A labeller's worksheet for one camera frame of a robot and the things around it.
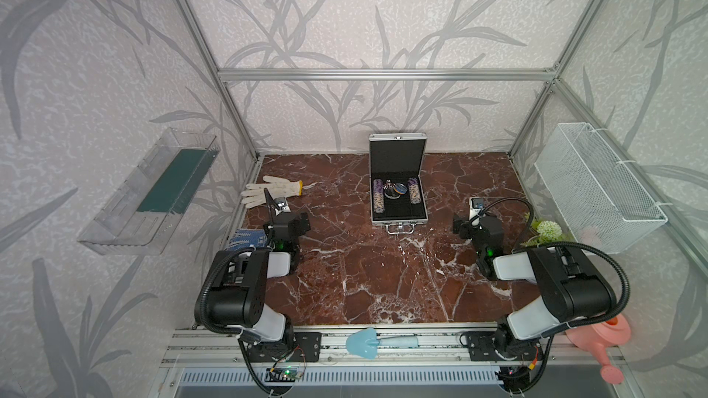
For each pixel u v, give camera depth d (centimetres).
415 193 102
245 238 94
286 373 70
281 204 80
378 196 102
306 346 74
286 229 71
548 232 80
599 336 66
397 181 109
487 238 71
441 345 75
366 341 73
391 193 105
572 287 45
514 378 74
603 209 62
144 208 64
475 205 82
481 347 73
